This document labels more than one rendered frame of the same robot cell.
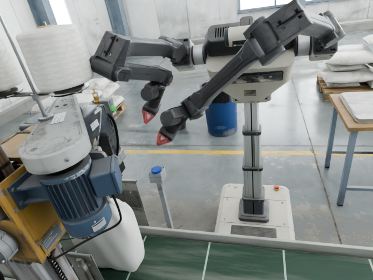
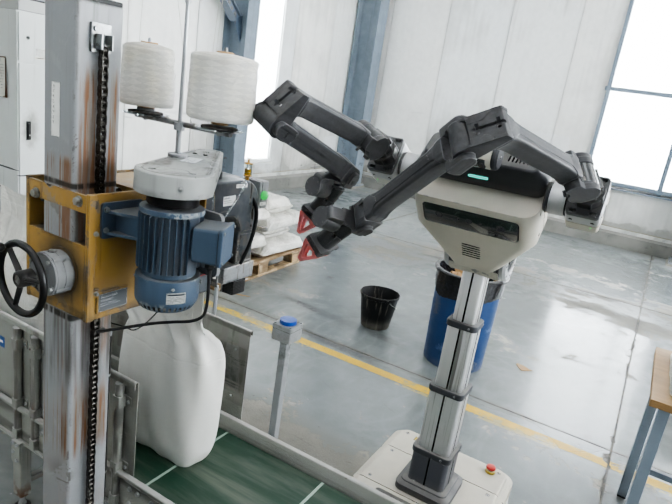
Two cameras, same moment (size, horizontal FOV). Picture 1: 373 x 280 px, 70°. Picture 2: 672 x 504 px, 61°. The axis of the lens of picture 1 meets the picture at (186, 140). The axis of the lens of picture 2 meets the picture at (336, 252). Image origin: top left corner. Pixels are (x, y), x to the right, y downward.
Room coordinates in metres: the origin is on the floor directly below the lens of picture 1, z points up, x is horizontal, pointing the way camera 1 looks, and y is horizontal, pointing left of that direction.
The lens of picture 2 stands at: (-0.54, -0.25, 1.65)
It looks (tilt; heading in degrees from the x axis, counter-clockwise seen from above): 16 degrees down; 10
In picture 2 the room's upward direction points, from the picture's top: 9 degrees clockwise
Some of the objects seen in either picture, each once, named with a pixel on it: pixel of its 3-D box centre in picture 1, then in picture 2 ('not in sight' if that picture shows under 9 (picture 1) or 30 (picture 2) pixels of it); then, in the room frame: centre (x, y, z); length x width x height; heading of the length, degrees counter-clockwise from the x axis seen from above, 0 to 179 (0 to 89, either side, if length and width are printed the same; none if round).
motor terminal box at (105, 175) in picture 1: (107, 179); (213, 247); (0.68, 0.26, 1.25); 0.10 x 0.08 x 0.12; 7
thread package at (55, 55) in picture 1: (57, 57); (222, 88); (0.81, 0.33, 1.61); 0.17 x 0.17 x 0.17
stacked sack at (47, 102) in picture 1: (55, 101); not in sight; (3.85, 1.82, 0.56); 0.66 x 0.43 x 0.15; 159
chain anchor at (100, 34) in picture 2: not in sight; (103, 38); (0.65, 0.55, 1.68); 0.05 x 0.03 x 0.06; 162
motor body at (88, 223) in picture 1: (79, 196); (169, 256); (0.66, 0.36, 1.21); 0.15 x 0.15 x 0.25
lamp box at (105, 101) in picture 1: (105, 108); (254, 192); (1.20, 0.36, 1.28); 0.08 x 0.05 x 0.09; 72
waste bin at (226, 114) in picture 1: (220, 108); (462, 315); (3.14, -0.51, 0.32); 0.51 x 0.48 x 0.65; 162
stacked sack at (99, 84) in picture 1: (87, 85); (253, 198); (4.40, 1.47, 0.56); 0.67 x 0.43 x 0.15; 72
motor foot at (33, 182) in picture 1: (40, 186); (134, 222); (0.66, 0.46, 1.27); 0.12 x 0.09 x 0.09; 162
